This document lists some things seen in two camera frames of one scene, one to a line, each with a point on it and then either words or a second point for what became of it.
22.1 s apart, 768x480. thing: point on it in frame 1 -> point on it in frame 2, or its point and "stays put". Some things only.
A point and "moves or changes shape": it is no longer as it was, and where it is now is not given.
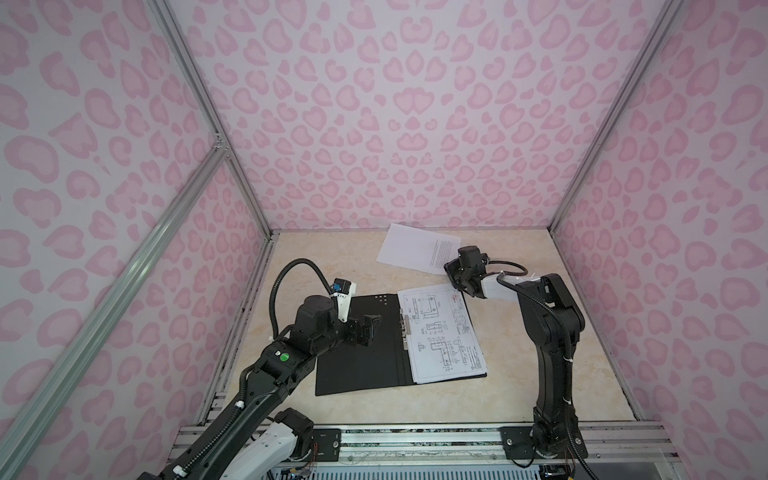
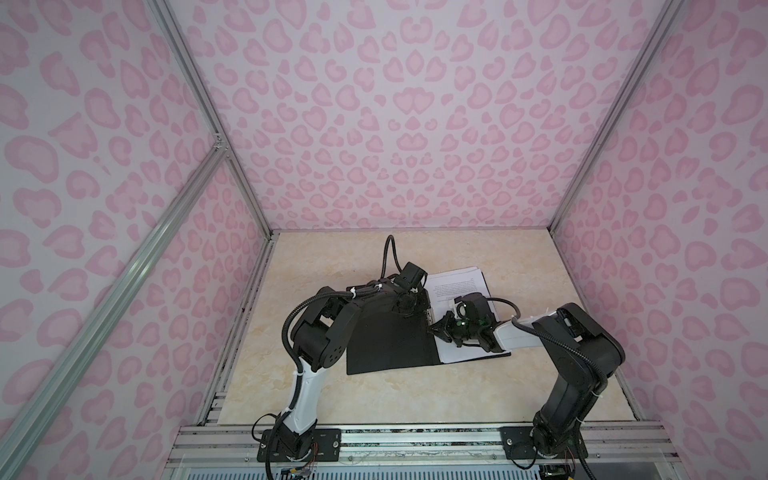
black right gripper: [450, 267] -> [445, 328]
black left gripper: [368, 331] -> [424, 305]
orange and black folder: [381, 364] moves or changes shape
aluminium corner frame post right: [667, 18] stays put
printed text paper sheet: [418, 249] -> [448, 284]
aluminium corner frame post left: [165, 17] stays put
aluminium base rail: [607, 446] stays put
